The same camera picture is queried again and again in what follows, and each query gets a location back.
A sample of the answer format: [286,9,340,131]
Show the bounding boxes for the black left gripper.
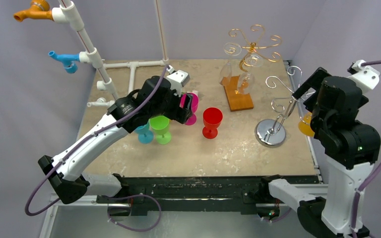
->
[149,86,192,123]

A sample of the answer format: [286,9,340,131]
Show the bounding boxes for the pink wine glass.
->
[180,92,199,126]

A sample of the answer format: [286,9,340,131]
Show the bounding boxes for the red wine glass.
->
[202,107,223,139]

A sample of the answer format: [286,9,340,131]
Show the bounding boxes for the green wine glass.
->
[149,116,172,145]

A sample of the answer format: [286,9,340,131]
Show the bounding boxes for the orange wine glass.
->
[298,112,315,137]

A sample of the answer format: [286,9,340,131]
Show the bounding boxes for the blue wine glass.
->
[134,123,154,144]

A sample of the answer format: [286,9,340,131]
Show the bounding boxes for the clear wine glass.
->
[237,53,263,95]
[219,42,242,87]

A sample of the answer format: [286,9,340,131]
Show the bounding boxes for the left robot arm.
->
[38,71,192,204]

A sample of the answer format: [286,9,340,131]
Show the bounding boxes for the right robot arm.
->
[258,60,381,238]

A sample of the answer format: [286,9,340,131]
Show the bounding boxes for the wooden rack base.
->
[224,76,254,112]

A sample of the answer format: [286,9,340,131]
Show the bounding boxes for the blue faucet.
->
[48,51,80,74]

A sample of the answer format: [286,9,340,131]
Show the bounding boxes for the orange faucet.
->
[13,0,54,22]

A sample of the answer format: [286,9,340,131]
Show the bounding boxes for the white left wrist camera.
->
[165,65,190,96]

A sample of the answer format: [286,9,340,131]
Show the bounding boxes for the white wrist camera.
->
[165,65,190,96]
[347,59,380,95]

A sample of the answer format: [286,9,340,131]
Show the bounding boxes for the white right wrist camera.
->
[347,59,380,95]

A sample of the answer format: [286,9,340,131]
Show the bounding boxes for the chrome wire glass rack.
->
[254,76,313,148]

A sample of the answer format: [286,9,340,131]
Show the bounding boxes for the gold wire glass rack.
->
[228,24,282,72]

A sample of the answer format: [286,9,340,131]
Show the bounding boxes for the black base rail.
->
[96,176,319,217]

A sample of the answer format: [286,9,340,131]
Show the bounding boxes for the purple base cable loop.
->
[107,194,163,233]

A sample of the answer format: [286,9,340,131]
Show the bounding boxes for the white PVC pipe frame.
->
[51,0,170,100]

